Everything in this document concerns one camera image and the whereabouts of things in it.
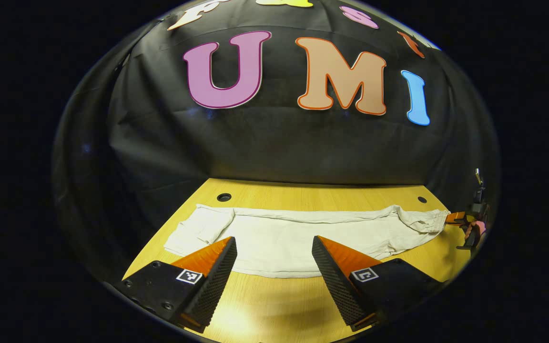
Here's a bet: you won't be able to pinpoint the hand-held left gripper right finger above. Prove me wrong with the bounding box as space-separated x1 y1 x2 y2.
311 235 444 333

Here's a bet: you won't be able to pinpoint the black backdrop cloth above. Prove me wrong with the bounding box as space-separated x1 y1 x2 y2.
53 0 501 286

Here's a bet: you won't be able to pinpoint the white jeans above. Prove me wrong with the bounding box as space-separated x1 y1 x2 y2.
164 204 450 279

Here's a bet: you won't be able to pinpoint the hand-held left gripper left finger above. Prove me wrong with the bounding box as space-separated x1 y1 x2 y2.
121 236 238 334

